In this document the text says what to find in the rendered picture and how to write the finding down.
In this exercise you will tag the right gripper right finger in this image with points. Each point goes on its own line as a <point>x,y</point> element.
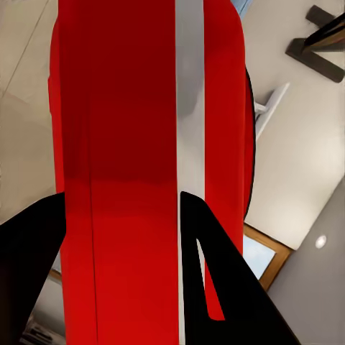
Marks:
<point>251,317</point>

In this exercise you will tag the radio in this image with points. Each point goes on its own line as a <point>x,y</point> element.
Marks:
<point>148,98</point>

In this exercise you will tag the decorative sign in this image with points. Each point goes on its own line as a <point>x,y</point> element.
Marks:
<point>312,59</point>

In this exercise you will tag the coffee table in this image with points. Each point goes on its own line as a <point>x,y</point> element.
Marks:
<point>27,168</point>

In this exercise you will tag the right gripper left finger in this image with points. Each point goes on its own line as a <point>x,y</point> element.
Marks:
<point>29,244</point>

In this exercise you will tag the shelf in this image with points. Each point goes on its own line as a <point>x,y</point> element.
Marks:
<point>263,113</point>

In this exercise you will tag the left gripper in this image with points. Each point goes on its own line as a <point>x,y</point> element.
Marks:
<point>331,33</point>

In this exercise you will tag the door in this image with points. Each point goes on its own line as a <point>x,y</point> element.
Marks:
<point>264,255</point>

